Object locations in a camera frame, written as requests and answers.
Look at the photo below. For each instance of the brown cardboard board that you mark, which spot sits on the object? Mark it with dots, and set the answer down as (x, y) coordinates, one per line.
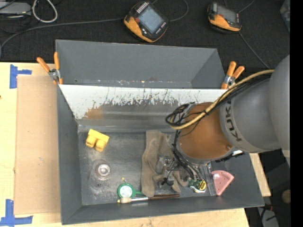
(35, 138)

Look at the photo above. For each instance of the pink watermelon slice toy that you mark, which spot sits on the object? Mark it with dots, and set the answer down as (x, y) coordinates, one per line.
(221, 181)

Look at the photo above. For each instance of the tan cloth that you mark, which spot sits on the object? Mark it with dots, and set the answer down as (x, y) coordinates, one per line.
(150, 164)

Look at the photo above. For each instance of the yellow toy block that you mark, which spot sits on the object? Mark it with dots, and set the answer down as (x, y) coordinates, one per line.
(95, 138)

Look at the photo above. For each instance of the green rimmed round toy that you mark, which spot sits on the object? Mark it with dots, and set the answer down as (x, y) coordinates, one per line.
(125, 191)

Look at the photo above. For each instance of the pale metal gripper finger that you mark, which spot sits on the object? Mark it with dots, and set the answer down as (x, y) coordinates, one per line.
(168, 160)
(168, 181)

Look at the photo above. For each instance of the yellow and black round thing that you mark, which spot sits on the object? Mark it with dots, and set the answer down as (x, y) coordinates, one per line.
(201, 185)

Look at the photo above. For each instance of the clear glass thing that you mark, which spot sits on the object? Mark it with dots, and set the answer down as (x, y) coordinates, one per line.
(103, 169)

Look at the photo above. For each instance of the grey metal bin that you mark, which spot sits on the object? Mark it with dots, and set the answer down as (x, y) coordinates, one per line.
(123, 63)

